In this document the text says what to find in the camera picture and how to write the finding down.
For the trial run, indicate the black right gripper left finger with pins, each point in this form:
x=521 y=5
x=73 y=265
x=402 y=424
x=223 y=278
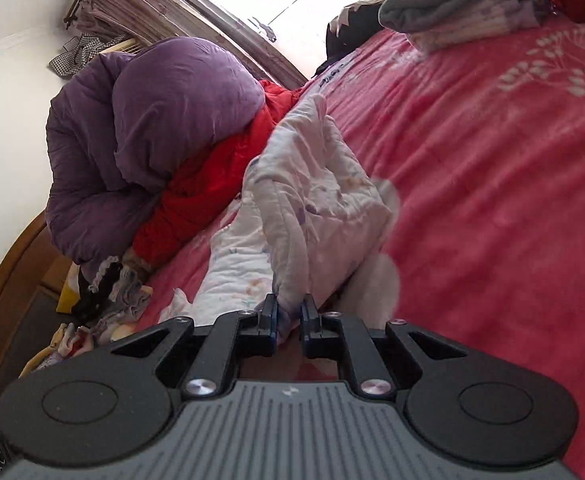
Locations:
x=222 y=346

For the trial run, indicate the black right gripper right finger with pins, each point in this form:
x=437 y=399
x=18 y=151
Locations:
x=345 y=339

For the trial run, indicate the white floral padded garment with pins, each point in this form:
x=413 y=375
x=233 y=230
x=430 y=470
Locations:
x=307 y=219

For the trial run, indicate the pile of small clothes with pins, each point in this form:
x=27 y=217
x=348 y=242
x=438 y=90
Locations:
x=100 y=310

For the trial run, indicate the red padded jacket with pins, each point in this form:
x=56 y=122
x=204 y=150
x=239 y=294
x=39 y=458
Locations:
x=208 y=182

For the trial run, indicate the wooden headboard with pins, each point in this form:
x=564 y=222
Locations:
x=31 y=278

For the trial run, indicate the purple puffer jacket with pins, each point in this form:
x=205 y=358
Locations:
x=120 y=128

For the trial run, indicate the red floral bed sheet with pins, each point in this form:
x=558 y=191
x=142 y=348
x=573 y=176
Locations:
x=484 y=146

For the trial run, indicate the black garment near window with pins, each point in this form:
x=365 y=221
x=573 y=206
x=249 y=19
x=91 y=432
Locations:
x=348 y=31

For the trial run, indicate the black white checkered cloth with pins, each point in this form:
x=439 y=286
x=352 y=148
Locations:
x=78 y=52

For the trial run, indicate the beige pleated curtain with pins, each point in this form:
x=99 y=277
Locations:
x=150 y=21

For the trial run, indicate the white lilac folded garment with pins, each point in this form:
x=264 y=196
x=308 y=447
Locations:
x=482 y=20

